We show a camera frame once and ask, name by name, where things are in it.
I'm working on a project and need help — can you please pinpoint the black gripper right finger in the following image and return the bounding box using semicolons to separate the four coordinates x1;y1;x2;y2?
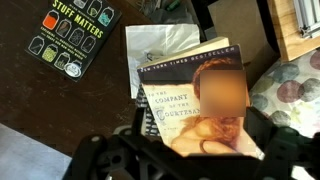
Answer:
243;105;320;180

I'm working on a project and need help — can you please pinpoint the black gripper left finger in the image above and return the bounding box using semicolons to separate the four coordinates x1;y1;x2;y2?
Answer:
62;105;168;180

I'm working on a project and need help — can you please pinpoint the black white patterned tissue box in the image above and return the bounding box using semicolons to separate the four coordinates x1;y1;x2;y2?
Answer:
134;84;165;138

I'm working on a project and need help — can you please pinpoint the black Stuff Matters book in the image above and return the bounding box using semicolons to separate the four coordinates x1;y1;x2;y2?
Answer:
24;0;123;83

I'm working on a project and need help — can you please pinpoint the white crumpled tissue paper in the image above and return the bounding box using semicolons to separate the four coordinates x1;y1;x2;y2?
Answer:
124;23;201;100

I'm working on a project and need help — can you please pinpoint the brown cardboard box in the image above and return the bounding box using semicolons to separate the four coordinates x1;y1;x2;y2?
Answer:
206;0;282;82

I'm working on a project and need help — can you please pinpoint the bed with floral cover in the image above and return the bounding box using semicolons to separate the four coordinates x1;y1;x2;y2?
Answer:
249;49;320;140

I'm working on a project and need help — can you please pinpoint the dark wooden dresser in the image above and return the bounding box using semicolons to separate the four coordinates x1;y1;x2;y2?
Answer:
0;0;265;158

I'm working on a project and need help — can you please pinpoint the light wooden robot table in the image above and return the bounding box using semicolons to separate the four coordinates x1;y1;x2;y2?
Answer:
265;0;320;63

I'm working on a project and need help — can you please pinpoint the aluminium rail frame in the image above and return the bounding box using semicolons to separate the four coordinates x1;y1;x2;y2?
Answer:
292;0;320;40

